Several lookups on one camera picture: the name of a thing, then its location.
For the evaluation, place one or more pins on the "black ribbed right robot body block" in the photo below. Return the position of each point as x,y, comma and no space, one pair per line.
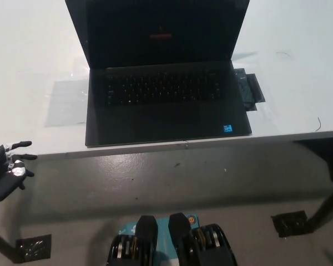
205,246

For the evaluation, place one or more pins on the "dark grey Dell laptop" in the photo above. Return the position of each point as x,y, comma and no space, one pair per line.
166,116

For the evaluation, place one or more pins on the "black ribbed left robot body block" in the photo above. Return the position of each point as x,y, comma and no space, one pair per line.
136,246

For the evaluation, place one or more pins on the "large clear tape sheet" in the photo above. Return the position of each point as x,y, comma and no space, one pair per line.
66,105

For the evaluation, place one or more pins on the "black tape patch on desk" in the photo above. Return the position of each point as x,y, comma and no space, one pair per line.
251,88

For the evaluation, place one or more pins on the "black ribbed robot body block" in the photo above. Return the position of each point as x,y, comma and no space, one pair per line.
136,246
205,246

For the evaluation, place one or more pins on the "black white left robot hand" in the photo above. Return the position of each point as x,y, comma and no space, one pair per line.
8,185

